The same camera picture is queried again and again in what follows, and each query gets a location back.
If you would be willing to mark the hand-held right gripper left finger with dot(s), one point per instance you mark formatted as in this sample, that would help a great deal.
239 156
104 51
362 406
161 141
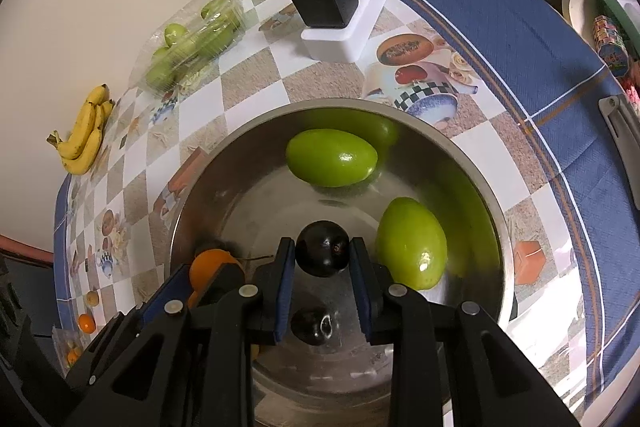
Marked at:
284 292

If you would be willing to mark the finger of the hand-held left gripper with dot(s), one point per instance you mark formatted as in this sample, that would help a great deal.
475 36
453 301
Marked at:
227 279
162 292

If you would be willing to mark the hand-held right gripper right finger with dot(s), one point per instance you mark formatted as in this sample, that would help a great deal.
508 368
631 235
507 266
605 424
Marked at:
361 292

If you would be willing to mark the orange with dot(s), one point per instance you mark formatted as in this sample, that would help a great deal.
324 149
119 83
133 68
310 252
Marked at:
210 264

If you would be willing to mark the dark purple plum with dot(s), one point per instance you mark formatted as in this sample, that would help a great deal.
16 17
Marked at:
320 252
310 329

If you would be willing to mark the green mango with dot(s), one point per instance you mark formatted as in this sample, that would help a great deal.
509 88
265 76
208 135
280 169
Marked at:
325 157
410 242

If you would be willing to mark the stainless steel bowl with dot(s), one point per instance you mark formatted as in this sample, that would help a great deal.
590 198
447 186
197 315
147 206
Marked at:
260 207

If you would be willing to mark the small orange kumquat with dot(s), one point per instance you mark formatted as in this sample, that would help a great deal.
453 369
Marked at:
86 323

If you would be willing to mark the clear bag of kumquats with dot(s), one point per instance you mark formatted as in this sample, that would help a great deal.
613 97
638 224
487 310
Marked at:
70 349

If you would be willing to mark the dark furniture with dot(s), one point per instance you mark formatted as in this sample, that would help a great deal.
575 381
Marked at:
20 287

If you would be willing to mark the yellow banana bunch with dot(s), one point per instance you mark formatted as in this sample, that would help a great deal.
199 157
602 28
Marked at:
82 142

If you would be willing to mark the clear plastic clamshell container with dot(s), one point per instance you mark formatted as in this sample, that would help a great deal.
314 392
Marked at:
190 47

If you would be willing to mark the cluster of small green jujubes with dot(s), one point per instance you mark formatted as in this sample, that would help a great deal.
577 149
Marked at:
187 44

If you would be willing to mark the white power strip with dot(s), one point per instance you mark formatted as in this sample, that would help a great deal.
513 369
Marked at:
345 42

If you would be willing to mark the pink packet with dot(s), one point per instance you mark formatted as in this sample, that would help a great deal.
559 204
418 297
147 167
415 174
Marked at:
632 94

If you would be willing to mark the stack of colourful tape rolls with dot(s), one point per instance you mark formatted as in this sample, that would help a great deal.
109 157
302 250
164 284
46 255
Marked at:
610 44

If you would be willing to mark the green box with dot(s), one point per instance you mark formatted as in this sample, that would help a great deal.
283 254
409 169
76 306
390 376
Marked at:
617 2

